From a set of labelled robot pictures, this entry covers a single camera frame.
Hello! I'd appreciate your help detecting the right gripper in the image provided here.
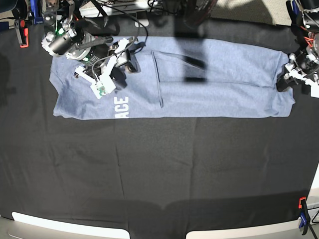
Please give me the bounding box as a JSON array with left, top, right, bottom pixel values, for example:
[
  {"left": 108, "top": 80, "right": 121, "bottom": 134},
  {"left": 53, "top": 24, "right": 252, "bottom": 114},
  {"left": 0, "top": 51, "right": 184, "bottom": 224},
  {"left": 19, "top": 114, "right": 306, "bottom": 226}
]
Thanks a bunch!
[{"left": 66, "top": 34, "right": 140, "bottom": 89}]

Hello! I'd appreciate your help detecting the orange black clamp far left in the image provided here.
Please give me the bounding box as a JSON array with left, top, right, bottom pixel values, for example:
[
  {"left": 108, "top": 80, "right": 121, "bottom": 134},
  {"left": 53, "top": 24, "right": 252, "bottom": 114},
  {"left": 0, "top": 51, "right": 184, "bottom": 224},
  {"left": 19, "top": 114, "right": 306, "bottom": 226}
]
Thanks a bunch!
[{"left": 14, "top": 19, "right": 29, "bottom": 48}]

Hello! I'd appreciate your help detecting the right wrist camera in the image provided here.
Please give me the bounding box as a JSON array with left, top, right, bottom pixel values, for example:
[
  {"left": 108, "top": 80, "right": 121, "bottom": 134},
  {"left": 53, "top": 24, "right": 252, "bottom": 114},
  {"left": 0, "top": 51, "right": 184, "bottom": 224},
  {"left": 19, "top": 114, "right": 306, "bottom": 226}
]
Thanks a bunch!
[{"left": 90, "top": 78, "right": 116, "bottom": 99}]

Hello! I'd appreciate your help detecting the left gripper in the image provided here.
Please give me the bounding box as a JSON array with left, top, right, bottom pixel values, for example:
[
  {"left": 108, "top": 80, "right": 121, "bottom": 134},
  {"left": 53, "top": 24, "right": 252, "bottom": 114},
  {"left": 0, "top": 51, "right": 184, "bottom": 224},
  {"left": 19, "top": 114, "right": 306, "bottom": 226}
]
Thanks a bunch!
[{"left": 276, "top": 48, "right": 319, "bottom": 92}]

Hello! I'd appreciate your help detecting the black table cloth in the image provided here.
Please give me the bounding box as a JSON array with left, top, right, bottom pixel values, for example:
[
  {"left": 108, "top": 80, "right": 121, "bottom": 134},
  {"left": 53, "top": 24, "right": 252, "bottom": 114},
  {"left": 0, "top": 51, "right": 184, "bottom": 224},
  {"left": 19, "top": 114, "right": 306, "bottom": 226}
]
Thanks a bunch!
[{"left": 0, "top": 19, "right": 319, "bottom": 239}]

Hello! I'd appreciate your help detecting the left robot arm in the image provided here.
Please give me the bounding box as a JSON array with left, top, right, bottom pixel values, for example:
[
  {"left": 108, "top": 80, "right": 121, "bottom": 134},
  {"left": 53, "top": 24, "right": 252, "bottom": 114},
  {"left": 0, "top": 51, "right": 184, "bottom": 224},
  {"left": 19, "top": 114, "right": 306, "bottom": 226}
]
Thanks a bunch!
[{"left": 276, "top": 0, "right": 319, "bottom": 98}]

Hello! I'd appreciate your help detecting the aluminium rail at back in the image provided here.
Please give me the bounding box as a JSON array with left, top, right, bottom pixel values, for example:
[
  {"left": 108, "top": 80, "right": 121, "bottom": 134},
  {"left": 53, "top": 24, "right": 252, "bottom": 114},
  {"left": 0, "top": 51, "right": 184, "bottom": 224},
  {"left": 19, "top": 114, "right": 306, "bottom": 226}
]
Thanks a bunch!
[{"left": 80, "top": 0, "right": 150, "bottom": 17}]

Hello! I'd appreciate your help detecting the blue orange clamp near right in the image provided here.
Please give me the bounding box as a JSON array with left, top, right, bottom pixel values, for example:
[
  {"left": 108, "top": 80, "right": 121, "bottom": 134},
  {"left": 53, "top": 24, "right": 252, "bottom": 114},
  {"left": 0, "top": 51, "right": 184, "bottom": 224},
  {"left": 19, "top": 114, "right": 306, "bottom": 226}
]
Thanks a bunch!
[{"left": 298, "top": 197, "right": 310, "bottom": 236}]

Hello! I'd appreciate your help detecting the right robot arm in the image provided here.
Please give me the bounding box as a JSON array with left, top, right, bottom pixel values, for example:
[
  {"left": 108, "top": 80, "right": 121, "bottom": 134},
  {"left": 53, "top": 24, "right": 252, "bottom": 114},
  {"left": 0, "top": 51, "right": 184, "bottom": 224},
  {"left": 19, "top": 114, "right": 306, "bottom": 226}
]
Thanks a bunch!
[{"left": 41, "top": 0, "right": 139, "bottom": 95}]

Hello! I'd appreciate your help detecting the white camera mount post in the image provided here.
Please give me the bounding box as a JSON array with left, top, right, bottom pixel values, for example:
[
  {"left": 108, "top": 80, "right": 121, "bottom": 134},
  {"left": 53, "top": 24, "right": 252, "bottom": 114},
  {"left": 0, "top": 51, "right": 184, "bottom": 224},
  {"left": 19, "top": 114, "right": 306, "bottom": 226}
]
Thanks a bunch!
[{"left": 136, "top": 10, "right": 149, "bottom": 27}]

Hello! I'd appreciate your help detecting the red black cable bundle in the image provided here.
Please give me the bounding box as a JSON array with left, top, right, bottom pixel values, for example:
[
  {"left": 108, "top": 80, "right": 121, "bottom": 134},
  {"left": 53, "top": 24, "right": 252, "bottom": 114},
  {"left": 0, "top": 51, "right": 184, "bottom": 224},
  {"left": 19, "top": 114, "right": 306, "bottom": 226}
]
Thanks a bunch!
[{"left": 183, "top": 0, "right": 217, "bottom": 25}]

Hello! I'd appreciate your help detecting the blue grey t-shirt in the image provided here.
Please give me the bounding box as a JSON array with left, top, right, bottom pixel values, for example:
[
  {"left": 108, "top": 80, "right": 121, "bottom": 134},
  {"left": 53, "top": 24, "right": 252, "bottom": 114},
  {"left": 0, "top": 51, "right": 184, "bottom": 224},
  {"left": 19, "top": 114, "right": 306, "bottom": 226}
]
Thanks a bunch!
[{"left": 49, "top": 36, "right": 295, "bottom": 120}]

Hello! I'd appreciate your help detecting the blue clamp far left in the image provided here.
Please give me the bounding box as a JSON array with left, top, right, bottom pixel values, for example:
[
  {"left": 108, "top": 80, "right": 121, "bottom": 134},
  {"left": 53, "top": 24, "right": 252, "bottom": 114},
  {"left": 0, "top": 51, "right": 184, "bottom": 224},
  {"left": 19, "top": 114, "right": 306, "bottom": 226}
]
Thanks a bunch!
[{"left": 26, "top": 0, "right": 43, "bottom": 25}]

